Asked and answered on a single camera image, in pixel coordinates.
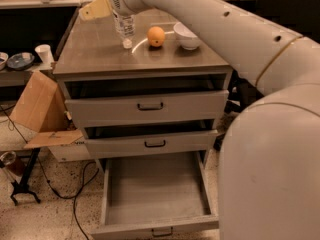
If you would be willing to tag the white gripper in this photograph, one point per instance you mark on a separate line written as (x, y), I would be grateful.
(102, 8)

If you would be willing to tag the clear plastic water bottle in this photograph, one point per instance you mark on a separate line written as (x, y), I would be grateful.
(125, 27)

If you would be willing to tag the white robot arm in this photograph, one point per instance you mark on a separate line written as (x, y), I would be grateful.
(269, 167)

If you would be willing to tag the grey drawer cabinet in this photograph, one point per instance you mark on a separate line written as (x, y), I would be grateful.
(94, 64)

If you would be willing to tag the grey bottom drawer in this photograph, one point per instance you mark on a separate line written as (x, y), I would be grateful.
(155, 196)

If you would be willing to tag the orange fruit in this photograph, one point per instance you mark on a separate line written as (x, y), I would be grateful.
(156, 36)

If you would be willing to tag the white paper cup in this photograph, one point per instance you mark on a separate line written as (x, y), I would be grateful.
(45, 54)

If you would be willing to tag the white ceramic bowl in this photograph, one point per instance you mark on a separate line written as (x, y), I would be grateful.
(186, 38)

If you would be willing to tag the dark blue plate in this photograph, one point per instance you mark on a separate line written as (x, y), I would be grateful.
(21, 61)

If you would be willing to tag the white bowl at left edge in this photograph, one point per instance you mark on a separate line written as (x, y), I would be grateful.
(3, 60)

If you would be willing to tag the grey side shelf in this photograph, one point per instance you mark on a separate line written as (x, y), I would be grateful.
(9, 78)

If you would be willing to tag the brown cardboard box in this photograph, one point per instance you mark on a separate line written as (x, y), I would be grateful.
(41, 109)

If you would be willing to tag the brown glass jar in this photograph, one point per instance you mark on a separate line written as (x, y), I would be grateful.
(13, 163)

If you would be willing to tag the black office chair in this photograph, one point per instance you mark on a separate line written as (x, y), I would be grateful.
(290, 4)

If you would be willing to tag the black metal stand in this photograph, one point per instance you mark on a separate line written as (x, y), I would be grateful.
(22, 187)

